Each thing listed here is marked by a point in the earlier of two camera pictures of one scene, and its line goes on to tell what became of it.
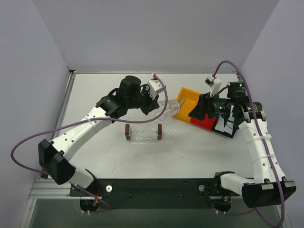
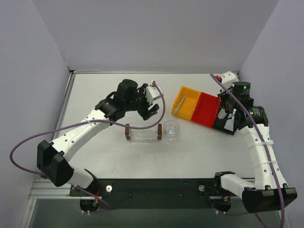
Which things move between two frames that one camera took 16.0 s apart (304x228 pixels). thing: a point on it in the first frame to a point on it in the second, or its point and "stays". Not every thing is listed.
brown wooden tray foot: x=127 y=131 stays
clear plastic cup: x=173 y=108 to x=171 y=128
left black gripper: x=151 y=106 stays
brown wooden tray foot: x=159 y=131 stays
